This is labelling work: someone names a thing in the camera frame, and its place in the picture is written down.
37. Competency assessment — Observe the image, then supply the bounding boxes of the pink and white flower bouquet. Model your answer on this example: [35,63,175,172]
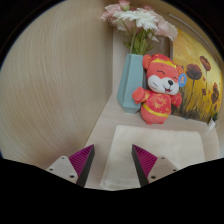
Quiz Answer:
[100,0,179,56]

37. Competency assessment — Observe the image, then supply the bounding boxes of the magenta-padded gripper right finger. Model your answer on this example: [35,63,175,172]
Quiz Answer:
[131,143,180,187]

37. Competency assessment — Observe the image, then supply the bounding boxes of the yellow poppy painting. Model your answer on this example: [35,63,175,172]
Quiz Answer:
[172,28,224,124]

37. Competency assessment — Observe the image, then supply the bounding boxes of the cream folded towel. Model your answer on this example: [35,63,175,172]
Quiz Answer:
[99,124,206,192]

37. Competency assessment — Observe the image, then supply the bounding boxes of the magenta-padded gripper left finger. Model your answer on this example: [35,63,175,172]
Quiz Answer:
[45,143,96,188]

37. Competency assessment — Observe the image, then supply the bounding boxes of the teal angular vase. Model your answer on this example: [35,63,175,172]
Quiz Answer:
[116,53,148,115]

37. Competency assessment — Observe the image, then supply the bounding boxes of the small potted plant white pot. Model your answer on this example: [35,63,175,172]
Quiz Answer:
[206,111,221,131]

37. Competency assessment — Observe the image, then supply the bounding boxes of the red plush mouse toy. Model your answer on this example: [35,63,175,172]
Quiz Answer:
[131,53,185,126]

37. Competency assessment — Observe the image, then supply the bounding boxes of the white light bar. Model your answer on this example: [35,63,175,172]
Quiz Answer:
[167,12,219,56]

